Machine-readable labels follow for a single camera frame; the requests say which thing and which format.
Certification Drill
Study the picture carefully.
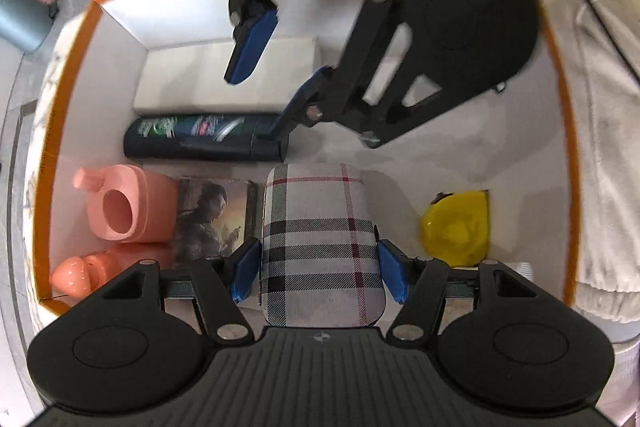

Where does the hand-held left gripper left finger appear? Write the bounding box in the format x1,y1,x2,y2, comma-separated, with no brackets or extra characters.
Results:
92,238,264,342

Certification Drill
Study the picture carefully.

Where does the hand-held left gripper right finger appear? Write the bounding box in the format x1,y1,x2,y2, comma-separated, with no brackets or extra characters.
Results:
377,239,548,342

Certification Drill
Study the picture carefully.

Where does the illustrated cover book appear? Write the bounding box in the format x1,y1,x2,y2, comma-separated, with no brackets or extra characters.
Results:
172,177,264,271

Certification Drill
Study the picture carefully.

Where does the white rectangular box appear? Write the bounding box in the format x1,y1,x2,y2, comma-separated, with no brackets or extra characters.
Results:
132,36,321,116

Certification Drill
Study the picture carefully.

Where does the plaid glasses case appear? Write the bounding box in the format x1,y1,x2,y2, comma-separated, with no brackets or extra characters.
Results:
257,163,387,328

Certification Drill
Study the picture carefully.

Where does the yellow tape measure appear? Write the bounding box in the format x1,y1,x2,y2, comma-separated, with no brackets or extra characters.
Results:
420,189,490,268

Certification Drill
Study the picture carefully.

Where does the dark green shampoo bottle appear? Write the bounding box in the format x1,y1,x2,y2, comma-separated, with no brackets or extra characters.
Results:
123,113,288,162

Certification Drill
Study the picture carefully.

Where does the white orange-rimmed box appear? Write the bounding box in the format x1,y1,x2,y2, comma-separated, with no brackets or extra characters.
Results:
25,0,583,315

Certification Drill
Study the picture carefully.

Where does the pink plastic watering can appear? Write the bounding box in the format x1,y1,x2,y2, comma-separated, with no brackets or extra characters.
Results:
72,163,179,244

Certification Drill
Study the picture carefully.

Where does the pink plastic bottle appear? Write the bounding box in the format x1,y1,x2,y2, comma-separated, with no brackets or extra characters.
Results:
49,242,176,308

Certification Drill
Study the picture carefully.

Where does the white cloth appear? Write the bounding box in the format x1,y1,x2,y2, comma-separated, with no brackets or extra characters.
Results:
525,0,640,343

